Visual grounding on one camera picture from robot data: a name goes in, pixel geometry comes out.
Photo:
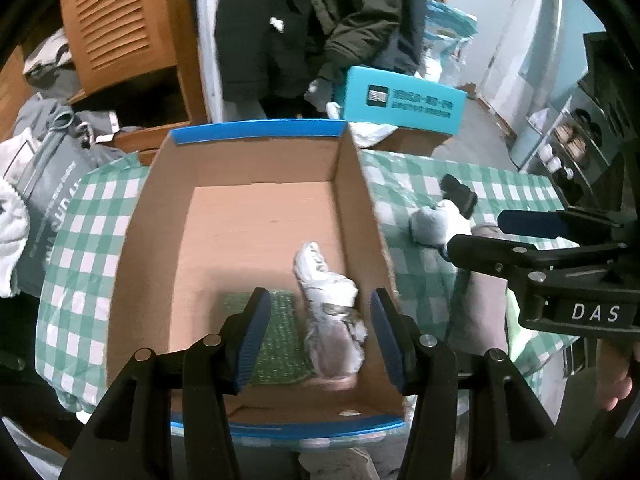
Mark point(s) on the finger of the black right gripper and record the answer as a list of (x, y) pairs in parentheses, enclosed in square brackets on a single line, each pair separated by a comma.
[(571, 224), (502, 257)]

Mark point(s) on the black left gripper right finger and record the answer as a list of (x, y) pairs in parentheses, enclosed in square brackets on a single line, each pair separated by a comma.
[(395, 341)]

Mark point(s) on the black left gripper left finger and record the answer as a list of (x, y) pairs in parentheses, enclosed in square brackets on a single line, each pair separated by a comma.
[(242, 335)]

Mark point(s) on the white sock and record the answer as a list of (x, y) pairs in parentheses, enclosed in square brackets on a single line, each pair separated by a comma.
[(435, 226)]

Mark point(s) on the light blue-grey cloth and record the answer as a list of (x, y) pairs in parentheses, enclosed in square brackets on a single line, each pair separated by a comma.
[(336, 332)]

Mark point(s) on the light green cloth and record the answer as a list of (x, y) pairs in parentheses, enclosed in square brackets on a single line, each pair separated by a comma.
[(530, 350)]

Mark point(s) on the blue-edged cardboard box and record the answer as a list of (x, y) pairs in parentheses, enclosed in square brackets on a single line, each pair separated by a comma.
[(224, 209)]

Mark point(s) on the right hand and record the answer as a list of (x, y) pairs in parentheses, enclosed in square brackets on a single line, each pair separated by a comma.
[(614, 383)]

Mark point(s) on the green bubble wrap sheet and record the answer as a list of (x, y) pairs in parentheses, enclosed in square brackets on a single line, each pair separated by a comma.
[(281, 358)]

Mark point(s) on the black rolled sock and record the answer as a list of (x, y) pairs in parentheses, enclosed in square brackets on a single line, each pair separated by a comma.
[(460, 194)]

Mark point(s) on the white shoe rack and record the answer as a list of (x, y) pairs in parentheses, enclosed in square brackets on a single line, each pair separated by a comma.
[(575, 147)]

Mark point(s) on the white plastic bag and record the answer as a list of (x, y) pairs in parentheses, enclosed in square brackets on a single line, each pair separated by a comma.
[(365, 134)]

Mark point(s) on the green white checkered tablecloth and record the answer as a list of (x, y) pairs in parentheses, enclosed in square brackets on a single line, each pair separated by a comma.
[(75, 300)]

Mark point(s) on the teal printed shoe box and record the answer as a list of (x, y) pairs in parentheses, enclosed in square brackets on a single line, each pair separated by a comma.
[(383, 97)]

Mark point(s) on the blue patterned plastic bag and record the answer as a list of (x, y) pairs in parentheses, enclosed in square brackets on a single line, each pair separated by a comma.
[(448, 32)]

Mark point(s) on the grey printed tote bag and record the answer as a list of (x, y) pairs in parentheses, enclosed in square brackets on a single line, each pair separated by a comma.
[(51, 148)]

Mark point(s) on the dark hanging jacket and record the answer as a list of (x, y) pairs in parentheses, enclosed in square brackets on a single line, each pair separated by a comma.
[(287, 56)]

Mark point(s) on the orange wooden cabinet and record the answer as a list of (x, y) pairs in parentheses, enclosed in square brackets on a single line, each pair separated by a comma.
[(138, 58)]

